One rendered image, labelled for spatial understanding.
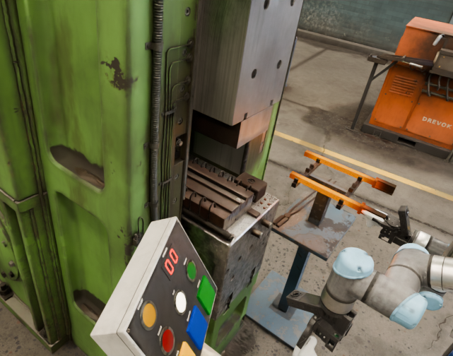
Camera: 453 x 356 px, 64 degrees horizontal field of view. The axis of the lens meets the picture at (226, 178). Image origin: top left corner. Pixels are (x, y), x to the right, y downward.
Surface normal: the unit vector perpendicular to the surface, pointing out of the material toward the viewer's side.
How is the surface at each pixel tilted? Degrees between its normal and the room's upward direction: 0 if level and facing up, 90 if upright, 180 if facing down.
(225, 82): 90
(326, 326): 0
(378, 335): 0
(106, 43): 89
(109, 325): 30
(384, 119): 87
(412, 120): 90
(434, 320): 0
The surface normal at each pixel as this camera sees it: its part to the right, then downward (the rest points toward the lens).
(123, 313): -0.37, -0.81
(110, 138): -0.57, 0.39
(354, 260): 0.14, -0.82
